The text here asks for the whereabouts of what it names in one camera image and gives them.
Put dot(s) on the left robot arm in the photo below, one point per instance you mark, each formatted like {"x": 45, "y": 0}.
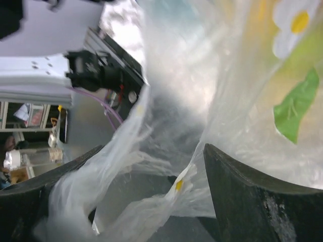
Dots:
{"x": 51, "y": 79}

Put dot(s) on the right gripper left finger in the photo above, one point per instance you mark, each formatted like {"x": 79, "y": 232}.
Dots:
{"x": 26, "y": 203}

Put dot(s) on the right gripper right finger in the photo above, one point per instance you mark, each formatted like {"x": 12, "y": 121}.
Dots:
{"x": 253, "y": 206}

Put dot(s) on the clear plastic bag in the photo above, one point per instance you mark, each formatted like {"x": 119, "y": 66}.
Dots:
{"x": 244, "y": 76}

